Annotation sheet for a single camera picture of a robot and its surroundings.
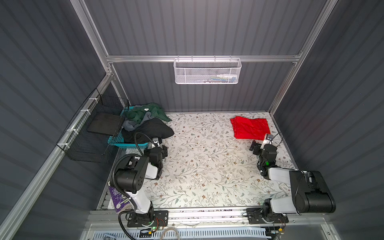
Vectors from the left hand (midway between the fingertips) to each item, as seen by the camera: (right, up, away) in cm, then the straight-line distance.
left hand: (154, 147), depth 95 cm
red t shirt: (+66, +12, +10) cm, 68 cm away
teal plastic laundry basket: (-8, +1, -1) cm, 8 cm away
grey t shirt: (-14, +13, -2) cm, 20 cm away
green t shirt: (-13, +23, +5) cm, 27 cm away
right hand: (+69, +3, -5) cm, 70 cm away
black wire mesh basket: (-21, +16, -19) cm, 33 cm away
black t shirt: (+1, +13, -1) cm, 13 cm away
